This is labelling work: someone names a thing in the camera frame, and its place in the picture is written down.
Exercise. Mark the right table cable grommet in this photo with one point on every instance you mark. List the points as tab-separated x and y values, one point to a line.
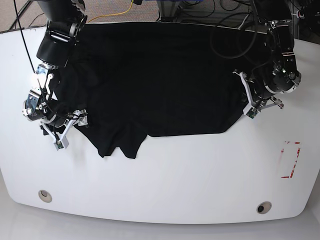
264	207

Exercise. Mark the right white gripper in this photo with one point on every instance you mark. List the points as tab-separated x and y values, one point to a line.
57	127

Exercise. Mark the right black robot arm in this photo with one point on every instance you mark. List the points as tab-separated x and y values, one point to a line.
65	20

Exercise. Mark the table cable grommet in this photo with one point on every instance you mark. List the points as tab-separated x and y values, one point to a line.
264	207
45	196

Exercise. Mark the left table cable grommet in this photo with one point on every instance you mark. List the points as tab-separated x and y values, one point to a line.
45	196

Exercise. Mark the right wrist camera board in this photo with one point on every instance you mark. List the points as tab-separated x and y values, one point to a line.
58	145

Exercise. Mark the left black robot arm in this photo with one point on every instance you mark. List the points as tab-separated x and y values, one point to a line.
276	75

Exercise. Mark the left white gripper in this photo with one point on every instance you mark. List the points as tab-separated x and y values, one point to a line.
255	103

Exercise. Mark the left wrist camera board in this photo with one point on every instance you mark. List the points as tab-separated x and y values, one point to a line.
252	113

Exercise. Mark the red tape rectangle marking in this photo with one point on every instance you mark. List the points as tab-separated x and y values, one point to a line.
288	159

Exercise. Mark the black t-shirt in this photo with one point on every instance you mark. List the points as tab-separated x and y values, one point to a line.
140	79

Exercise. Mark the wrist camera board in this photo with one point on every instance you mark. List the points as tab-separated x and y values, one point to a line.
58	145
252	113

